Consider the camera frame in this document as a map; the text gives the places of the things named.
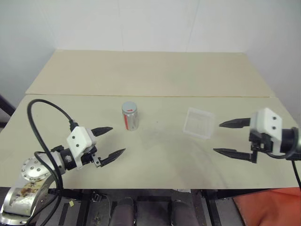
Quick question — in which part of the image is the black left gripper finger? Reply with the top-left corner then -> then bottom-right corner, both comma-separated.
91,126 -> 113,137
100,148 -> 127,168

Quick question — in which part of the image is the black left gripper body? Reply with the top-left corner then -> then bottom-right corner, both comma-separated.
81,145 -> 103,168

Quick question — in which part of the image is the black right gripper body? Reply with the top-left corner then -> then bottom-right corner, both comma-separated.
248,129 -> 272,152

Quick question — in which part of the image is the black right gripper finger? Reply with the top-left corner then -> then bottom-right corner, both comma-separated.
218,117 -> 251,129
213,148 -> 258,164

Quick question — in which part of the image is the clear plastic jar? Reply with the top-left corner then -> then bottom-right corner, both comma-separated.
122,109 -> 140,131

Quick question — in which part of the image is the clear square plastic container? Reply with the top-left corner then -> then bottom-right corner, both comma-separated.
182,107 -> 216,140

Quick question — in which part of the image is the grey plastic jar lid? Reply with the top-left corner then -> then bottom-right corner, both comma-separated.
121,101 -> 137,115

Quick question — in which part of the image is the dark rounded shape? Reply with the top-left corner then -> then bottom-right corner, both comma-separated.
112,198 -> 136,226
170,199 -> 201,226

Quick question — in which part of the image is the orange red cloth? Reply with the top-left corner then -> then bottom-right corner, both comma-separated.
232,187 -> 301,226

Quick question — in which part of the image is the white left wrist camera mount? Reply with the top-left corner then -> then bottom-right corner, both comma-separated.
66,126 -> 97,170

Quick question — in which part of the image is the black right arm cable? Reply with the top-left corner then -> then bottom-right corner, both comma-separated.
267,127 -> 301,196

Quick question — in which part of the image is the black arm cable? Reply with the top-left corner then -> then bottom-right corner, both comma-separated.
26,99 -> 79,226
267,127 -> 301,196

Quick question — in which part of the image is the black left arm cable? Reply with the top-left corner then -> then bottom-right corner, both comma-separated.
26,99 -> 79,226

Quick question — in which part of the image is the black table frame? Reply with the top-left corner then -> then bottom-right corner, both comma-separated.
0,187 -> 301,226

